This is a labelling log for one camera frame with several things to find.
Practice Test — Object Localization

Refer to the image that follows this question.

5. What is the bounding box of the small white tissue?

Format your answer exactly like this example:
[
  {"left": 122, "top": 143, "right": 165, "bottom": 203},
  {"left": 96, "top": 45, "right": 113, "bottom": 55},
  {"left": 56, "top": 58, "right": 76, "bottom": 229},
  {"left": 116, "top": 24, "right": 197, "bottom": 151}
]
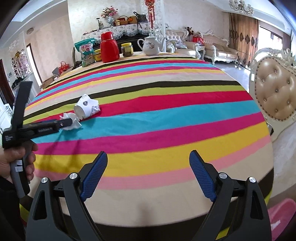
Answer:
[{"left": 60, "top": 113, "right": 82, "bottom": 131}]

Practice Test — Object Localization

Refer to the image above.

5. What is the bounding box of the white paper cup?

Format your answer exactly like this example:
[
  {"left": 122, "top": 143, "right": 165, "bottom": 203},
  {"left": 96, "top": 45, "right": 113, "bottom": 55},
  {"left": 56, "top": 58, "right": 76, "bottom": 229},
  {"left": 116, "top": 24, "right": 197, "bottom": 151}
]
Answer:
[{"left": 74, "top": 94, "right": 100, "bottom": 120}]

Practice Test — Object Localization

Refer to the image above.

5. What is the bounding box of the pink trash bin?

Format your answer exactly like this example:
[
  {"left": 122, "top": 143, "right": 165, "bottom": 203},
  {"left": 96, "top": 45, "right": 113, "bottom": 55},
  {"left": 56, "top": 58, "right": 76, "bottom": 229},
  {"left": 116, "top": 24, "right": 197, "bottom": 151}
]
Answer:
[{"left": 268, "top": 198, "right": 295, "bottom": 240}]

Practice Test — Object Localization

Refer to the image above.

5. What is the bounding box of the left hand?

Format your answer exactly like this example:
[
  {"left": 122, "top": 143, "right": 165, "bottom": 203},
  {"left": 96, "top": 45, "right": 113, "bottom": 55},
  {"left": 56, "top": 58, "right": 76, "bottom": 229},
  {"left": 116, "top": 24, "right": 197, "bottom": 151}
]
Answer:
[{"left": 0, "top": 143, "right": 39, "bottom": 184}]

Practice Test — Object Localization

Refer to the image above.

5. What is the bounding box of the striped colourful tablecloth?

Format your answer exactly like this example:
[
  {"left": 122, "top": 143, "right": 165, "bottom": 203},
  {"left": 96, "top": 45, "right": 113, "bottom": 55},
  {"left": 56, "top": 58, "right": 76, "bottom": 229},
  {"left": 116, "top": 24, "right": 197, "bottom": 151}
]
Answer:
[{"left": 21, "top": 53, "right": 273, "bottom": 240}]

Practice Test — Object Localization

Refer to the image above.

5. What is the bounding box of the green snack bag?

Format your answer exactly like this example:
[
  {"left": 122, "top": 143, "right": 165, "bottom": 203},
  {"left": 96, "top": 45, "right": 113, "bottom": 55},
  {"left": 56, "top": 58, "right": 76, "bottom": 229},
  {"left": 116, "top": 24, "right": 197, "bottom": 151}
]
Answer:
[{"left": 74, "top": 38, "right": 96, "bottom": 67}]

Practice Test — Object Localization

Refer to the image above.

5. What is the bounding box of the yellow lid jar left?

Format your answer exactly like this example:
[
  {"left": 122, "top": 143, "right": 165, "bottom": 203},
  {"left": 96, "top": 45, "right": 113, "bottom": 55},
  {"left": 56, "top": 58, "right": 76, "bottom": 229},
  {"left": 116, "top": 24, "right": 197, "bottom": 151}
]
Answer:
[{"left": 94, "top": 49, "right": 102, "bottom": 62}]

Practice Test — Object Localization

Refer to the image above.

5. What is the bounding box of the beige tufted dining chair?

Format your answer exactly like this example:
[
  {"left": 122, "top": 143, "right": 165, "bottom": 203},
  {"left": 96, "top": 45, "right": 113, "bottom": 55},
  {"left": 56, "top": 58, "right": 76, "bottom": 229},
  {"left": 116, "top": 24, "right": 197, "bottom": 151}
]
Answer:
[{"left": 249, "top": 48, "right": 295, "bottom": 142}]

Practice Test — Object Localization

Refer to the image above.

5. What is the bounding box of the red thermos jug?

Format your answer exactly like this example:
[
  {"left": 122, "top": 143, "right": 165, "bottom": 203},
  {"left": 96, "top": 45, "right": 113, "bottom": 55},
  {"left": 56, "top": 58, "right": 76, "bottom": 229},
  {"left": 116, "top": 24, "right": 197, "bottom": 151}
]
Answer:
[{"left": 100, "top": 31, "right": 120, "bottom": 63}]

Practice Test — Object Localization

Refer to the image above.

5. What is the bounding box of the cream ornate sofa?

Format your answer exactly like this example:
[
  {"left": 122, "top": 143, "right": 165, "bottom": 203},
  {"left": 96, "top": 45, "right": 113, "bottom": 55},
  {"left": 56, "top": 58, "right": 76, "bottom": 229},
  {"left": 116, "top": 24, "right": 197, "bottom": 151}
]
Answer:
[{"left": 202, "top": 30, "right": 238, "bottom": 65}]

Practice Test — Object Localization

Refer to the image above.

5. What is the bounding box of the yellow lid jar dark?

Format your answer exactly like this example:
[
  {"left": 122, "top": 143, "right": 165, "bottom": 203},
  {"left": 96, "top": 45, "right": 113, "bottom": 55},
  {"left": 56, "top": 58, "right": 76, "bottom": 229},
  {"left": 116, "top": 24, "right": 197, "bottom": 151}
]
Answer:
[{"left": 121, "top": 43, "right": 133, "bottom": 57}]

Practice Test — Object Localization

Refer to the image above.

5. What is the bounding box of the cream armchair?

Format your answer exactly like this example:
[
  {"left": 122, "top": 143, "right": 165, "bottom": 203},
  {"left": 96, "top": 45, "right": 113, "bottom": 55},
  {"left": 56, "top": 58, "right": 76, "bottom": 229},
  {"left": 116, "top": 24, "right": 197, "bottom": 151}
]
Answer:
[{"left": 166, "top": 26, "right": 205, "bottom": 60}]

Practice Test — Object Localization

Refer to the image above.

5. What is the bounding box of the white ceramic teapot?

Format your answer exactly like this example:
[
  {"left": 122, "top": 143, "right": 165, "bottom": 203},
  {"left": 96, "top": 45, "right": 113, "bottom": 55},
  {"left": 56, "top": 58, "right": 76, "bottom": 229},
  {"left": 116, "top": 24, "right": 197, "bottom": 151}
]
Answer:
[{"left": 137, "top": 36, "right": 166, "bottom": 56}]

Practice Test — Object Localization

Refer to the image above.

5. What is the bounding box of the piano with lace cover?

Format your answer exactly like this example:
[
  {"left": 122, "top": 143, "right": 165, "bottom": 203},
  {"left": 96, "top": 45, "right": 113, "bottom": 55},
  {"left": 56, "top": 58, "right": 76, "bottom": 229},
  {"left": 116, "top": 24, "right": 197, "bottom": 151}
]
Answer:
[{"left": 81, "top": 23, "right": 150, "bottom": 53}]

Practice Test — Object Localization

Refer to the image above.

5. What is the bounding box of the brown patterned curtain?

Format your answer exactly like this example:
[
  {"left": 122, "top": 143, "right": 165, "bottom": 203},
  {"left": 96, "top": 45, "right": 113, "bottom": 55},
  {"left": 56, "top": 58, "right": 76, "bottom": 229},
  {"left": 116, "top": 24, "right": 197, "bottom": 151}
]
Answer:
[{"left": 229, "top": 13, "right": 259, "bottom": 67}]

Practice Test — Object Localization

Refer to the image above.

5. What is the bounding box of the flower vase bouquet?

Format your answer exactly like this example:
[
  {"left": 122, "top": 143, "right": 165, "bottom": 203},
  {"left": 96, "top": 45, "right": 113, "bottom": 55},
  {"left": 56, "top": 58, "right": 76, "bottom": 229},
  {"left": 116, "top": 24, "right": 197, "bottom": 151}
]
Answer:
[{"left": 101, "top": 6, "right": 118, "bottom": 26}]

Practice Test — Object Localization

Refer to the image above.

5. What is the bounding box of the chandelier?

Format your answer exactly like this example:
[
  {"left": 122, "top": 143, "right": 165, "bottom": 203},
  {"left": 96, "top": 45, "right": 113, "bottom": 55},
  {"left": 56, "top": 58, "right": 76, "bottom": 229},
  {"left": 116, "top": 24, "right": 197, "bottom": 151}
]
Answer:
[{"left": 229, "top": 0, "right": 254, "bottom": 16}]

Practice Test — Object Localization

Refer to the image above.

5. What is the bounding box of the red chinese knot ornament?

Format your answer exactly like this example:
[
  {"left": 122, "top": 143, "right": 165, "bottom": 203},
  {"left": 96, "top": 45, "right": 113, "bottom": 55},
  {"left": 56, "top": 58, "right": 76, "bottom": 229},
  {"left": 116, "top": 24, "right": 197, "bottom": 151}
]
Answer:
[{"left": 144, "top": 0, "right": 156, "bottom": 29}]

